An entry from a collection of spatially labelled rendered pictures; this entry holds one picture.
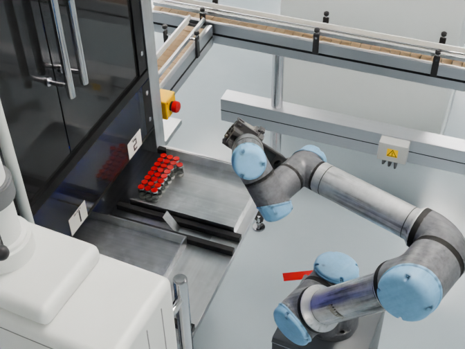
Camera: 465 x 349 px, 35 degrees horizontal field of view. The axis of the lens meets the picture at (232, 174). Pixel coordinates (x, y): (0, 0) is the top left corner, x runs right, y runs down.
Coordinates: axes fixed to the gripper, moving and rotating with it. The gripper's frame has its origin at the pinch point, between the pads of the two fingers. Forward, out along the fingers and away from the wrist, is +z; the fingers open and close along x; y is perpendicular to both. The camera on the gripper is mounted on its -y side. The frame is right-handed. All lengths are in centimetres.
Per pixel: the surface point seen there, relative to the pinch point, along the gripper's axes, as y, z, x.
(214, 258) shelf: -12.3, 3.3, 35.3
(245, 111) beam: -10, 126, 12
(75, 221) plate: 26, -2, 46
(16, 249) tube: 32, -87, 21
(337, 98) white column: -50, 177, -14
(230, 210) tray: -10.7, 20.4, 25.4
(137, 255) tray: 6.1, 4.7, 47.5
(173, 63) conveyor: 28, 85, 7
